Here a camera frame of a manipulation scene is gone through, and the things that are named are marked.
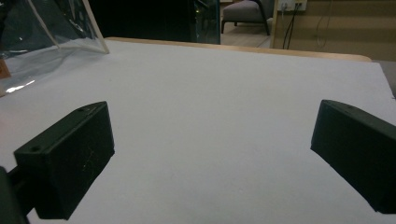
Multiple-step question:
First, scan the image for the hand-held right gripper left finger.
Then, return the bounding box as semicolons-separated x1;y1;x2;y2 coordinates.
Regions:
13;101;116;221

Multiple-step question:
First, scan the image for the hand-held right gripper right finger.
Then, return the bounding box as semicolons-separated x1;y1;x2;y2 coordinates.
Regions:
310;99;396;215

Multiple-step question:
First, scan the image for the clear plastic bag beige trim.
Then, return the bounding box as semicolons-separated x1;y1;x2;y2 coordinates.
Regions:
0;0;110;98

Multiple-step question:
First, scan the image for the white table mat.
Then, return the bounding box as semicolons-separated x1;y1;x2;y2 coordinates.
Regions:
0;38;396;224

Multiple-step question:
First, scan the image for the dark glass-sided cabinet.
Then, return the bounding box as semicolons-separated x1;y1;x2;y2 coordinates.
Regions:
88;0;221;45

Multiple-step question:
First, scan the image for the grey armchair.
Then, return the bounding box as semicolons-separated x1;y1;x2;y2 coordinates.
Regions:
220;0;276;36

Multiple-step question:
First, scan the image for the black wall cable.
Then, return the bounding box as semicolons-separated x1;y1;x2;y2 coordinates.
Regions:
281;3;302;50

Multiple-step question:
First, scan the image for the white wall power outlet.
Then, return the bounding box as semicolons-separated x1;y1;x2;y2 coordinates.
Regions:
277;0;308;12

